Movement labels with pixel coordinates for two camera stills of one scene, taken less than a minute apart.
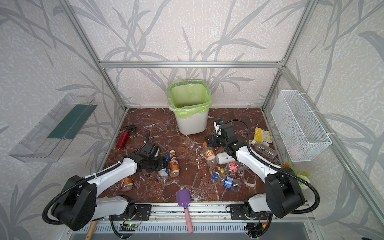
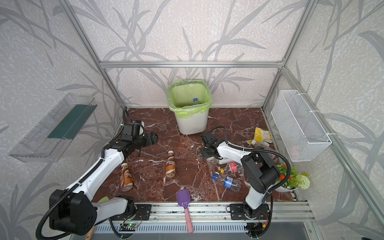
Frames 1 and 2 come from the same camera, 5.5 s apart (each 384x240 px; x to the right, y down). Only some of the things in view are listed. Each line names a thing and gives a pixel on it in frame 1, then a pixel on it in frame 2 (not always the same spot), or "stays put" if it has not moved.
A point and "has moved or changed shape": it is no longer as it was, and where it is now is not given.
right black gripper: (212, 141) -> (207, 149)
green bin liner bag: (189, 97) stays put
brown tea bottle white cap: (174, 165) has moved or changed shape
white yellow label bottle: (223, 158) stays put
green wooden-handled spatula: (91, 230) stays put
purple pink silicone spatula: (183, 197) stays put
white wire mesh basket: (300, 132) stays put
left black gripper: (160, 163) -> (146, 139)
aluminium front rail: (219, 214) stays put
